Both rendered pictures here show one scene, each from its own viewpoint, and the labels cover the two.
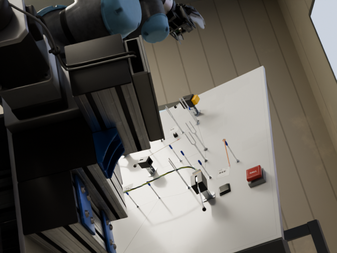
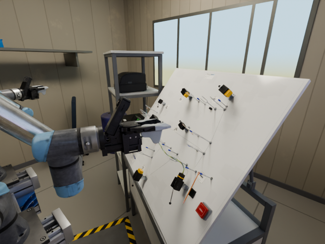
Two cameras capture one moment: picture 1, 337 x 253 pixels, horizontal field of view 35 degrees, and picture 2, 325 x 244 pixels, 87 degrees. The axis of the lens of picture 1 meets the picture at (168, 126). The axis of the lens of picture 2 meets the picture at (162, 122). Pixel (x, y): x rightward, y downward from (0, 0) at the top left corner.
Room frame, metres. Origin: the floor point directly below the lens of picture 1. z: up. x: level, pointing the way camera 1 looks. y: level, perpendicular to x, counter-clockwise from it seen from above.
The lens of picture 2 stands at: (1.08, -0.51, 1.77)
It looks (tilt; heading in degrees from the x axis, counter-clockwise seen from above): 20 degrees down; 43
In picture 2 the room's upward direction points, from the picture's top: straight up
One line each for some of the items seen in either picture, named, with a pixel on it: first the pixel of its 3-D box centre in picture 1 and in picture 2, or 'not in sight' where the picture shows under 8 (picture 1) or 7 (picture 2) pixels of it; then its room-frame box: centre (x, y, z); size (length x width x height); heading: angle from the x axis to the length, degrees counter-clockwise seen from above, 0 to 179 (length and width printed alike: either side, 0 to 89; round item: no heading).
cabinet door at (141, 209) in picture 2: not in sight; (137, 191); (1.87, 0.55, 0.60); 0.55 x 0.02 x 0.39; 67
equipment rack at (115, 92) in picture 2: not in sight; (135, 131); (2.30, 1.08, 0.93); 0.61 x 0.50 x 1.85; 67
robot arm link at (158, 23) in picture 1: (147, 22); (68, 172); (1.21, -0.01, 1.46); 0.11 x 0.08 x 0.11; 66
